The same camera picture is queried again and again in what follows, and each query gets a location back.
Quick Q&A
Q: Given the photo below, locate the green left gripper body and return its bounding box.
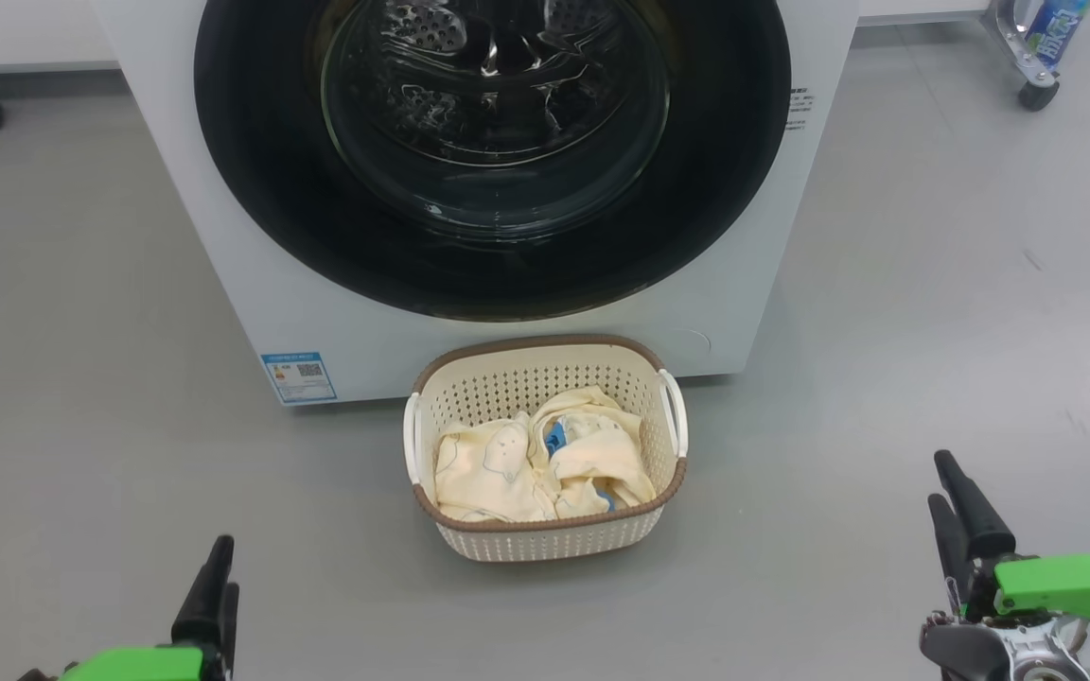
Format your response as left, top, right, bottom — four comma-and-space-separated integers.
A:
20, 646, 224, 681

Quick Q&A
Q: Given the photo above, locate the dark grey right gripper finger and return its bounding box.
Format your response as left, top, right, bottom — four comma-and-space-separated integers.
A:
933, 449, 1017, 565
927, 494, 975, 608

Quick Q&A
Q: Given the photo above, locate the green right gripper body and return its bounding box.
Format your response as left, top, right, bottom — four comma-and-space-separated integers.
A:
919, 553, 1090, 681

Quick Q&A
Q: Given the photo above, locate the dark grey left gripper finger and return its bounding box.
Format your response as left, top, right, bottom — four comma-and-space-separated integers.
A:
171, 534, 236, 654
220, 582, 241, 681

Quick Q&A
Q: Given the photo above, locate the cream garment with blue outlines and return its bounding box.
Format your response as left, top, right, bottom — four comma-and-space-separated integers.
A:
434, 412, 557, 523

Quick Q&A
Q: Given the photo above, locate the cream garment with blue cuffs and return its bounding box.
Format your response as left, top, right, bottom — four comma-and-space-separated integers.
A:
531, 386, 657, 519

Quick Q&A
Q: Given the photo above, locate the round dark glass washer door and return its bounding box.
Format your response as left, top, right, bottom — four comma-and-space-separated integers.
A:
193, 0, 792, 323

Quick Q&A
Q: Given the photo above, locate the white front-load washing machine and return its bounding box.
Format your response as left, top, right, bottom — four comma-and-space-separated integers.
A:
91, 0, 860, 408

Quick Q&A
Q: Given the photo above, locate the blue energy label sticker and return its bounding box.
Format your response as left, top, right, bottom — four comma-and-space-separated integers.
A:
259, 352, 339, 406

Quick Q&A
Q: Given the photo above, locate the cream perforated laundry basket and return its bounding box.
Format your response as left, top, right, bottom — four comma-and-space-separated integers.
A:
402, 333, 690, 564

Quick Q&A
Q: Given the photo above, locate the metal stand foot with caster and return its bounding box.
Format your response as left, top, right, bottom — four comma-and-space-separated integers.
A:
985, 0, 1066, 113

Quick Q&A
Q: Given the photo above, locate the water bottle with blue label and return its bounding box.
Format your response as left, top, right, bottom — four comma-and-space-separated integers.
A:
1026, 0, 1090, 67

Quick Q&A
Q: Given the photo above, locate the white partition panel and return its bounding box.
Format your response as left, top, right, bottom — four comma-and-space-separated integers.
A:
855, 0, 993, 26
0, 0, 120, 75

